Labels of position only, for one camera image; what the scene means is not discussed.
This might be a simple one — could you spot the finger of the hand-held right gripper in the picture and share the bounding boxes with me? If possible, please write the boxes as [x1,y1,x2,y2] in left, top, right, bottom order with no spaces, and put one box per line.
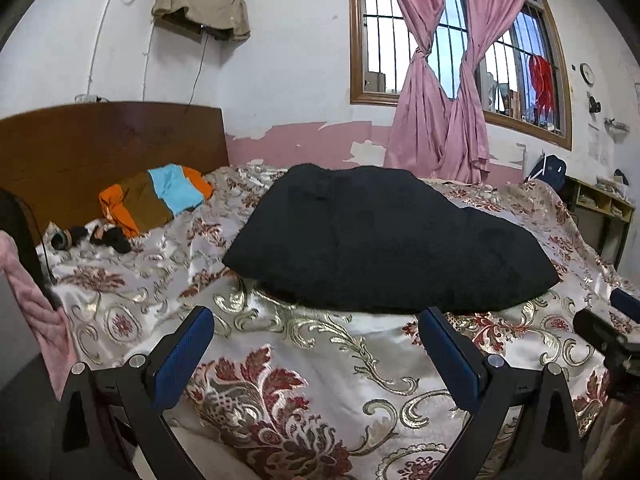
[609,287,640,323]
[572,309,640,361]

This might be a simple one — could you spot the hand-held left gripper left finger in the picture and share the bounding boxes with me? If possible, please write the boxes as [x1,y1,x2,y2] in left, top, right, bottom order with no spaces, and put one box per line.
[49,305,216,480]

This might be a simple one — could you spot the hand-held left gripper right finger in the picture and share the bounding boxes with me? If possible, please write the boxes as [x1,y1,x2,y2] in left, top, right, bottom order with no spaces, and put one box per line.
[416,306,583,480]

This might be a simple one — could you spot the black garment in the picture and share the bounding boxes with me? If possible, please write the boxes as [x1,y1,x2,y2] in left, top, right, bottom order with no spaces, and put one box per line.
[221,162,561,313]

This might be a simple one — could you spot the wooden shelf unit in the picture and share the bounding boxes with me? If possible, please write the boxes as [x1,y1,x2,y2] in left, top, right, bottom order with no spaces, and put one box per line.
[562,175,637,271]

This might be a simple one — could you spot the floral bedspread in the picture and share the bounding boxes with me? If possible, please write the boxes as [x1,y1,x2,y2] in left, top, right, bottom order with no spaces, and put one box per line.
[35,162,640,480]

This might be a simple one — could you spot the small dark cloth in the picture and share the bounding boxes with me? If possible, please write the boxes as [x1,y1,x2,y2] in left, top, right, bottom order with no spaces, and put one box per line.
[89,225,133,255]

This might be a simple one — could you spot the pink towel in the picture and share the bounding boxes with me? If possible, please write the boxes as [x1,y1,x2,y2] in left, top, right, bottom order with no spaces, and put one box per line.
[0,232,76,401]

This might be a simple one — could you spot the blue backpack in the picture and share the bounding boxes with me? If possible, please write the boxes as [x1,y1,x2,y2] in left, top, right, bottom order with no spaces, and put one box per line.
[525,154,568,186]

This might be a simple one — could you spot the orange blue brown garment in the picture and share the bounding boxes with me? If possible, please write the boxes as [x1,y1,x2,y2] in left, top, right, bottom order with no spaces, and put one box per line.
[98,163,215,238]

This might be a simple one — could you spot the dark round object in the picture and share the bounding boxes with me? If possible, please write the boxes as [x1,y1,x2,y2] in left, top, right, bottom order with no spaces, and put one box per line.
[49,227,90,251]

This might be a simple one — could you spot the black curved object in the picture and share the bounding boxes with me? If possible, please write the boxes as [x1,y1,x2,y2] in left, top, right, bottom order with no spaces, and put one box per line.
[0,189,63,311]

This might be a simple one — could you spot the brown wooden headboard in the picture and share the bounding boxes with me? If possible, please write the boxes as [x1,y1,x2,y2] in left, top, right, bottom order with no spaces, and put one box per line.
[0,101,231,246]

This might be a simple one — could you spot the pink curtain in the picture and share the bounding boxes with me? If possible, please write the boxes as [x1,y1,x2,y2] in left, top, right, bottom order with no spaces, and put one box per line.
[377,0,456,181]
[437,0,536,185]

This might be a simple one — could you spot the red hanging garment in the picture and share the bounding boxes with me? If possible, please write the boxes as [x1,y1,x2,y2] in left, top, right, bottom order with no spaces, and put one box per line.
[527,54,556,121]

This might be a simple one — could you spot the wooden framed barred window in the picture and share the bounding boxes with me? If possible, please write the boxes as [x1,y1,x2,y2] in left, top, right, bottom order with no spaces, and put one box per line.
[347,0,573,151]

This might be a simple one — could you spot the black power cable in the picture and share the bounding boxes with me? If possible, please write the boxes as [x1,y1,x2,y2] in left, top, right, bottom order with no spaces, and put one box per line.
[184,30,208,113]

